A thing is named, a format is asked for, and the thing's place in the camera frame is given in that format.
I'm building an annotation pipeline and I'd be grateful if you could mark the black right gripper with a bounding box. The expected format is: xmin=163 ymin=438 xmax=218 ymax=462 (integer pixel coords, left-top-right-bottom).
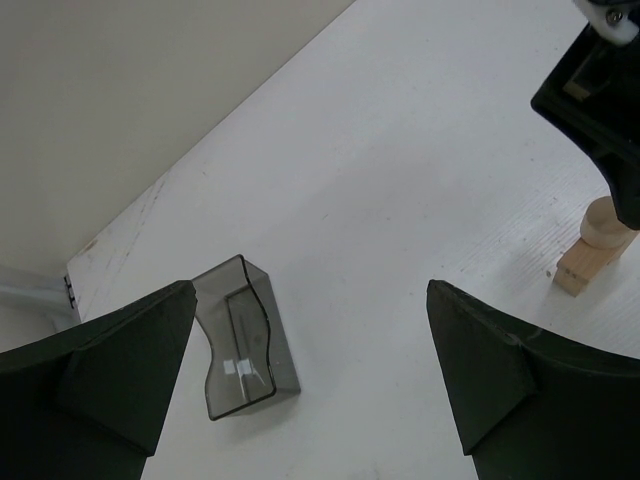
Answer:
xmin=531 ymin=26 xmax=639 ymax=230

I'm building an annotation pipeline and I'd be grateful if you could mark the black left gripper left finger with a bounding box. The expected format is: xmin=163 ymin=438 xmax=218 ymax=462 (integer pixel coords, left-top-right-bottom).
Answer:
xmin=1 ymin=280 xmax=195 ymax=479

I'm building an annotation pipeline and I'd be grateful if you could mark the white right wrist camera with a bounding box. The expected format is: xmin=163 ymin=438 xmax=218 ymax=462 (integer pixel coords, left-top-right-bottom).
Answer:
xmin=573 ymin=0 xmax=639 ymax=47

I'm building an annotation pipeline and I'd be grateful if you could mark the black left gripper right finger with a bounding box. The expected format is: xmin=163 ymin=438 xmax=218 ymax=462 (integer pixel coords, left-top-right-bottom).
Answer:
xmin=426 ymin=280 xmax=639 ymax=479

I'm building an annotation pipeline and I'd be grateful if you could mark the wooden block numbered 55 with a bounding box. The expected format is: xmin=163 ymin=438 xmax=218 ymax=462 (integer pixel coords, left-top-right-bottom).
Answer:
xmin=557 ymin=231 xmax=638 ymax=285

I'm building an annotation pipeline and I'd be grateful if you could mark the wooden block numbered 12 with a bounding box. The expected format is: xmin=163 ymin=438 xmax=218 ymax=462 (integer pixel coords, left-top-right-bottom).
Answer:
xmin=553 ymin=267 xmax=590 ymax=297

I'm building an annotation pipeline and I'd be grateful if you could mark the light wooden cylinder block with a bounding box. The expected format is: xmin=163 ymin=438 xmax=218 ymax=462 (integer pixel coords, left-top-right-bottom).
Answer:
xmin=580 ymin=196 xmax=631 ymax=250

